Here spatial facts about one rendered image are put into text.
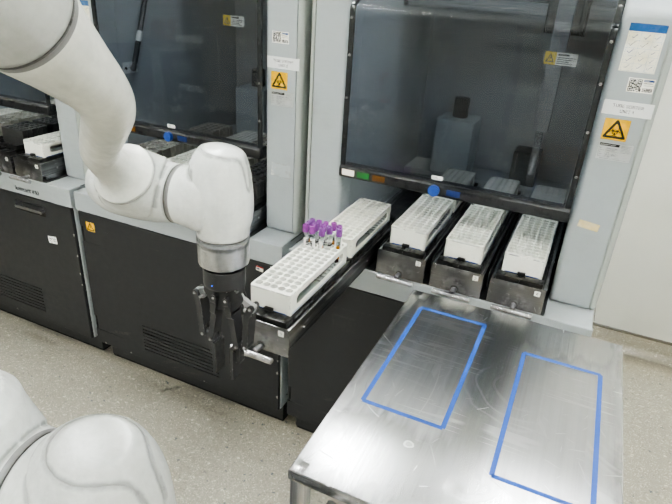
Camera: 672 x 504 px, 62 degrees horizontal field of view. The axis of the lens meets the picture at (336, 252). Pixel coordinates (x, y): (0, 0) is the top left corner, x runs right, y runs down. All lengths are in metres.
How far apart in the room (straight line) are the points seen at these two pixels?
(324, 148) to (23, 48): 1.15
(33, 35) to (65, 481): 0.45
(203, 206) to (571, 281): 0.97
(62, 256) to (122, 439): 1.68
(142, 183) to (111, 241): 1.19
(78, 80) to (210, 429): 1.67
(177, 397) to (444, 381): 1.40
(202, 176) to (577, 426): 0.73
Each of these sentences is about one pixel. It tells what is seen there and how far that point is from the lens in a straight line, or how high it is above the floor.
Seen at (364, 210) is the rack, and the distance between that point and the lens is 1.62.
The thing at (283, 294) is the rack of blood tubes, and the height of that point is 0.86.
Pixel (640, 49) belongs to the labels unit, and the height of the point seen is 1.36.
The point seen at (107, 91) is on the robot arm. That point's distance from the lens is 0.63.
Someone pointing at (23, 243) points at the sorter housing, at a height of 0.45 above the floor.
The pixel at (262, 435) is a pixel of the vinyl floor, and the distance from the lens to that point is 2.09.
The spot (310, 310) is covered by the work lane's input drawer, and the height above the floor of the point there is 0.80.
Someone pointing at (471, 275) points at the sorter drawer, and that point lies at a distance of 1.47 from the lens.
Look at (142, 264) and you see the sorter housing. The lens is 2.06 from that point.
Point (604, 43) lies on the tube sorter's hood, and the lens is 1.38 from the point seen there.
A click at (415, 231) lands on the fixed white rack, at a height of 0.86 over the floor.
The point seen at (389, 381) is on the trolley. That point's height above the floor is 0.82.
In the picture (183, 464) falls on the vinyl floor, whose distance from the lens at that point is 2.03.
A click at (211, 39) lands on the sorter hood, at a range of 1.72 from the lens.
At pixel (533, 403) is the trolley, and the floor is 0.82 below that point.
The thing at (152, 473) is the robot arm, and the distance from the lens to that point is 0.74.
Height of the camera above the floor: 1.47
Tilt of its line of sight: 26 degrees down
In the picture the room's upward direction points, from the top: 4 degrees clockwise
